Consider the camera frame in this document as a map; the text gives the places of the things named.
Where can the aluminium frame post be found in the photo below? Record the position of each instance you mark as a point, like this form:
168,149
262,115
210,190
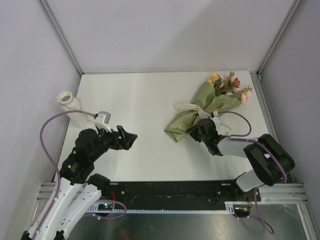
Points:
284,27
48,13

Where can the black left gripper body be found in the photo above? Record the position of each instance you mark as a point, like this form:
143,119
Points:
107,140

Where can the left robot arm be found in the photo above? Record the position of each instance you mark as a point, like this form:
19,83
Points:
76,188

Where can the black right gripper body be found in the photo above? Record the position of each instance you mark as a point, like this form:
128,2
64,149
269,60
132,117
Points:
204,139

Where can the left aluminium frame post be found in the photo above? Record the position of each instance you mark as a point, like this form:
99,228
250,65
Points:
48,13

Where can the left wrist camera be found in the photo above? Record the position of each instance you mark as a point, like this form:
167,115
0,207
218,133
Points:
101,121

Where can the white ribbed ceramic vase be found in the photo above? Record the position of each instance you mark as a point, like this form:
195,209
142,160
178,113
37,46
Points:
70,102

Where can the cream printed ribbon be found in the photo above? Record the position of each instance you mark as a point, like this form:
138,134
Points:
192,107

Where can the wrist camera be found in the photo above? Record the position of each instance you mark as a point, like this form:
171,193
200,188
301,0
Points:
221,127
101,121

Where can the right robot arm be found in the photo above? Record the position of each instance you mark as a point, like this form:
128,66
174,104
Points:
235,146

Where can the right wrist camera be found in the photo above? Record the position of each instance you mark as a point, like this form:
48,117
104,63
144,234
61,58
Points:
221,127

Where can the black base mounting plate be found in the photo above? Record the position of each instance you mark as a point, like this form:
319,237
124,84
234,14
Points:
177,195

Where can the right aluminium frame post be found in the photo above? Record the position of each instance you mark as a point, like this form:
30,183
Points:
284,27

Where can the grey slotted cable duct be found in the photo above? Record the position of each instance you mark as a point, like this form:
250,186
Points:
228,208

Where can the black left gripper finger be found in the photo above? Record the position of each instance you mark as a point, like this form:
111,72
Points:
127,140
121,131

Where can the right aluminium table rail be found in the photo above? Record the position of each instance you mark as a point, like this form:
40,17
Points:
267,115

